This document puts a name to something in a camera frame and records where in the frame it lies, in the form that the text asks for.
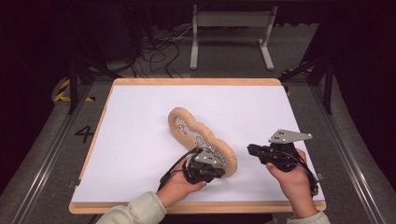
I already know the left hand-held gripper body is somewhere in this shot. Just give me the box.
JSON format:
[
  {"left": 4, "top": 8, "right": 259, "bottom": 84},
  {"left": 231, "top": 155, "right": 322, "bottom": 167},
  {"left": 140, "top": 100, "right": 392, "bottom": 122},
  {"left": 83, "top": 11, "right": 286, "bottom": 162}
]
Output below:
[{"left": 181, "top": 147, "right": 227, "bottom": 185}]

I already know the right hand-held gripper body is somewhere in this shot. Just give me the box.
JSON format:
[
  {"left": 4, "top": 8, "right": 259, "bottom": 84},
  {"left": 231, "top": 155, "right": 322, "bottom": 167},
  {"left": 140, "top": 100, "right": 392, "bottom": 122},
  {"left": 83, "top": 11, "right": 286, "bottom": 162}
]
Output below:
[{"left": 264, "top": 129, "right": 314, "bottom": 173}]

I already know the tan plush pad black underside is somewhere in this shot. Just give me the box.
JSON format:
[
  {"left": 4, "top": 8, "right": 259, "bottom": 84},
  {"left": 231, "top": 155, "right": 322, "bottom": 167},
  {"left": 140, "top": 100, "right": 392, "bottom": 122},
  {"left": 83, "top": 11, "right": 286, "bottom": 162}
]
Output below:
[{"left": 167, "top": 106, "right": 238, "bottom": 179}]

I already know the person's right hand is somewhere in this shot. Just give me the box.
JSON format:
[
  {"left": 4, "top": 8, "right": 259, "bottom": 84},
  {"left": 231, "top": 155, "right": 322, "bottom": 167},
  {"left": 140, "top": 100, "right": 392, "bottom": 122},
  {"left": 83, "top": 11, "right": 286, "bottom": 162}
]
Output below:
[{"left": 265, "top": 147, "right": 316, "bottom": 200}]

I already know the person's left hand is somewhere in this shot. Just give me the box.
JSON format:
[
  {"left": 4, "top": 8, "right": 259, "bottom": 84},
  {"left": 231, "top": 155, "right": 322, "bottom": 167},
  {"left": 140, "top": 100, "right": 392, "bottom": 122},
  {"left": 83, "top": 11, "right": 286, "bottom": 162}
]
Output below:
[{"left": 156, "top": 158, "right": 207, "bottom": 208}]

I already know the yellow black floor tape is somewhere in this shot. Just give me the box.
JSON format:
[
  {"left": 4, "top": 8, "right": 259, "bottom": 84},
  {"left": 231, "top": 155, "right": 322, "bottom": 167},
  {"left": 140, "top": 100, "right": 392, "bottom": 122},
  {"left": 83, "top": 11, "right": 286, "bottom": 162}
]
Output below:
[
  {"left": 281, "top": 66, "right": 313, "bottom": 97},
  {"left": 52, "top": 78, "right": 96, "bottom": 104}
]

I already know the white table sheet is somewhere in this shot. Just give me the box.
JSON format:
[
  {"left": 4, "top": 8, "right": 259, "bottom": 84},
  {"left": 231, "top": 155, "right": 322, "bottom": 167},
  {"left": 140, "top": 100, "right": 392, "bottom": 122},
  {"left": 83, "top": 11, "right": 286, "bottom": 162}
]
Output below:
[{"left": 71, "top": 84, "right": 326, "bottom": 203}]

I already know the black metal stand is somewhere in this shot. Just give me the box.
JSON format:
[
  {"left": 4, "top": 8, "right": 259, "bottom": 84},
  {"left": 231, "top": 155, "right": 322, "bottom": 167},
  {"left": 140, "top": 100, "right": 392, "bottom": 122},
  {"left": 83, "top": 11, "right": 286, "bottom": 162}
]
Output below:
[
  {"left": 64, "top": 6, "right": 123, "bottom": 115},
  {"left": 279, "top": 12, "right": 336, "bottom": 115}
]

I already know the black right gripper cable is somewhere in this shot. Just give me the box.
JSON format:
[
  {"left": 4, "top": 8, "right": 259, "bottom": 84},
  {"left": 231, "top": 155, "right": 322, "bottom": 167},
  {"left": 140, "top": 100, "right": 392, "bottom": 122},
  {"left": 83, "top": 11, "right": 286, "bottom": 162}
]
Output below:
[{"left": 290, "top": 152, "right": 320, "bottom": 197}]

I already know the aluminium floor rail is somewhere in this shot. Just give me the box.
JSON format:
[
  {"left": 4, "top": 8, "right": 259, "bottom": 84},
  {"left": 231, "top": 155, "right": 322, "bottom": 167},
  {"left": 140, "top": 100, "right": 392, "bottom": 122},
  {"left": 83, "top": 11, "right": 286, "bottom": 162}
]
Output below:
[
  {"left": 310, "top": 83, "right": 390, "bottom": 224},
  {"left": 10, "top": 83, "right": 92, "bottom": 224}
]

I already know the tangle of black floor cables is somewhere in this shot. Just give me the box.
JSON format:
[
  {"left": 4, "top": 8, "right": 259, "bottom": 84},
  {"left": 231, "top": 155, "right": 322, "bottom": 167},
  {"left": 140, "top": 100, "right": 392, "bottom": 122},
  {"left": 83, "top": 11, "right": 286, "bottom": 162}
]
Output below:
[{"left": 130, "top": 25, "right": 189, "bottom": 79}]

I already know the white metal desk frame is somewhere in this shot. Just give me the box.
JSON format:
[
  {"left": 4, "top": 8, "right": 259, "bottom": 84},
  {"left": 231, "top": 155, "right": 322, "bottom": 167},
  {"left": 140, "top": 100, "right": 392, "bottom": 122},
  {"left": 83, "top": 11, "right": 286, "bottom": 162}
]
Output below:
[{"left": 189, "top": 4, "right": 279, "bottom": 72}]

